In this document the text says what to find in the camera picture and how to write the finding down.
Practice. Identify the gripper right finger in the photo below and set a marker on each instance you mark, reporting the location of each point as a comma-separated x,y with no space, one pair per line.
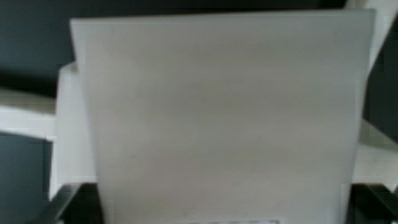
371,205

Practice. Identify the white cabinet top block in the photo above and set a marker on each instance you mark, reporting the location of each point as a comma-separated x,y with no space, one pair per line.
224,96

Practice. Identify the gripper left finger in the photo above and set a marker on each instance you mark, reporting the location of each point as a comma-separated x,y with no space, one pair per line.
75,206

